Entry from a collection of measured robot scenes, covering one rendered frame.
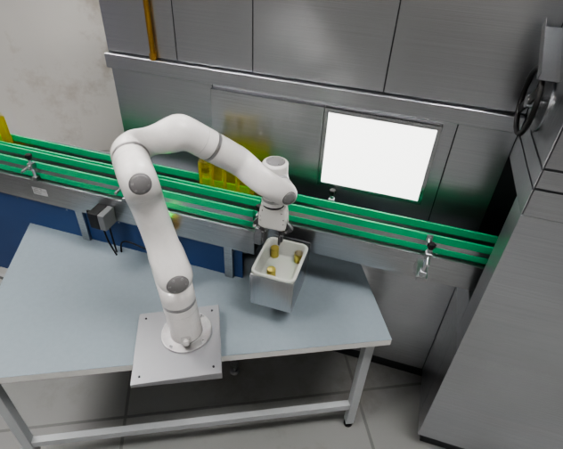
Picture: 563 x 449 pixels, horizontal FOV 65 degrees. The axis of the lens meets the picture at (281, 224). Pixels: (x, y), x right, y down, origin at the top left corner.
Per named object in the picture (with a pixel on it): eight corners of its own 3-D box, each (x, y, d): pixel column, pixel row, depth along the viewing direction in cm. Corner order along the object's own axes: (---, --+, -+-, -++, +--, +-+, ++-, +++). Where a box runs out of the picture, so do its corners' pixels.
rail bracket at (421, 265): (425, 271, 176) (440, 226, 162) (422, 301, 163) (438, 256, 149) (412, 268, 177) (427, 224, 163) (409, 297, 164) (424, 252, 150)
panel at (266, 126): (420, 200, 180) (443, 123, 159) (420, 205, 177) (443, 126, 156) (216, 159, 199) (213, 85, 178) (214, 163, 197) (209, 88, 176)
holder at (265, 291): (309, 266, 191) (312, 239, 181) (290, 313, 170) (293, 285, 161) (272, 257, 195) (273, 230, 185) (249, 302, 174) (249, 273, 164)
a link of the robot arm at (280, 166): (291, 200, 146) (280, 186, 152) (294, 166, 138) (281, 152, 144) (268, 206, 143) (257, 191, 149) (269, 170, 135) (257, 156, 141)
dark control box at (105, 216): (117, 222, 197) (113, 207, 192) (106, 232, 191) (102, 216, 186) (101, 217, 199) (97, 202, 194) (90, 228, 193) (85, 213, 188)
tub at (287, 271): (307, 261, 182) (309, 245, 177) (292, 299, 165) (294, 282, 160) (268, 251, 186) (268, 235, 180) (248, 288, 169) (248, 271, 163)
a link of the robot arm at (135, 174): (187, 260, 155) (200, 291, 143) (154, 273, 152) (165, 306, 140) (145, 134, 122) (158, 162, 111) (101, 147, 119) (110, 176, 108)
